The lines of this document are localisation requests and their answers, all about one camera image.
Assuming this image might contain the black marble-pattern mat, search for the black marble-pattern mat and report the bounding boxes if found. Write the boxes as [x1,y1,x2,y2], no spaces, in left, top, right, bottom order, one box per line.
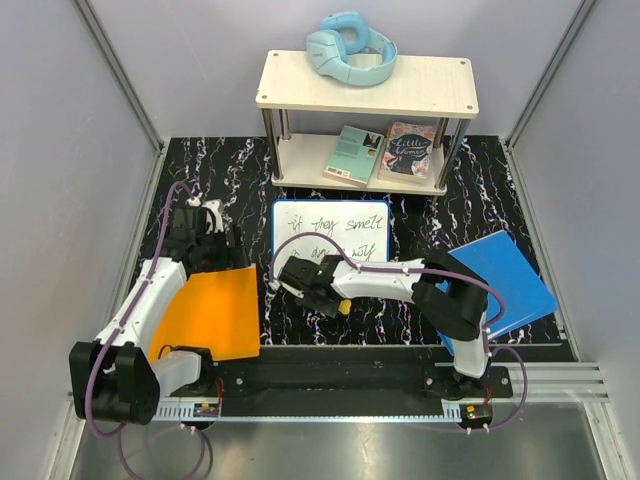
[131,135,574,363]

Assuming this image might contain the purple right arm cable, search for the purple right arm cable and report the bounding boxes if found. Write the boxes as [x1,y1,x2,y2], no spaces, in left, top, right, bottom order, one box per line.
[268,232,529,435]

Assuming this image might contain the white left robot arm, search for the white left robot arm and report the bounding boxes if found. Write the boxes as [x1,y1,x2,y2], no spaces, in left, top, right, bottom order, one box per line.
[69,200,259,425]

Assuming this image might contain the blue-framed whiteboard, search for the blue-framed whiteboard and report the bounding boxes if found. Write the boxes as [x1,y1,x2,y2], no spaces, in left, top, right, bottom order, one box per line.
[272,200,391,271]

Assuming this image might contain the yellow whiteboard eraser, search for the yellow whiteboard eraser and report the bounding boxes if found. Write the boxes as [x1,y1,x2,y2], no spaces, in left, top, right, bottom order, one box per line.
[338,299,352,316]

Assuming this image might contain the teal paperback book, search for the teal paperback book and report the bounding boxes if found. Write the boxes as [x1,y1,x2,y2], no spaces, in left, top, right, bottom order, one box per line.
[323,126,385,187]

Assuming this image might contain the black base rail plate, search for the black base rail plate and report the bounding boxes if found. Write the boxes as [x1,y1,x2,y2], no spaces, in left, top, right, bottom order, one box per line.
[182,345,513,400]

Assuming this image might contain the aluminium slotted rail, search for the aluminium slotted rail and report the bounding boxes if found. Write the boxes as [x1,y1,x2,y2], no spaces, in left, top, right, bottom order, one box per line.
[64,363,612,424]

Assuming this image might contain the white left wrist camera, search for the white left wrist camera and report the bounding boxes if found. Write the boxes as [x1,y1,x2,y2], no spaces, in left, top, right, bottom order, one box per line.
[187,197,225,233]

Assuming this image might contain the blue folder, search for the blue folder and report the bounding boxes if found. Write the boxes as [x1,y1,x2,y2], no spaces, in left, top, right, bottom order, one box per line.
[449,230,557,340]

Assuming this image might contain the white two-tier shelf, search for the white two-tier shelf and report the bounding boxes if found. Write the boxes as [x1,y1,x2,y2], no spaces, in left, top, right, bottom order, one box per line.
[256,50,479,196]

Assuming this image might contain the light blue headphones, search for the light blue headphones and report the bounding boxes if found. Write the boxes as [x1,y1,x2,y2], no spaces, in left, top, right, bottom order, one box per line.
[306,12,398,87]

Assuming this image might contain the orange folder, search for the orange folder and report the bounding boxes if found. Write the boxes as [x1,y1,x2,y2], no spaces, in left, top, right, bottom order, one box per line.
[149,265,261,361]

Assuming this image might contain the Little Women book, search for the Little Women book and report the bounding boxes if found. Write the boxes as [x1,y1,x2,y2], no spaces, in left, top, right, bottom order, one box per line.
[377,122,436,185]

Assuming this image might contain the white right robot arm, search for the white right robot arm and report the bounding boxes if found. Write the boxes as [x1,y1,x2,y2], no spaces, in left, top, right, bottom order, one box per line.
[275,252,492,397]

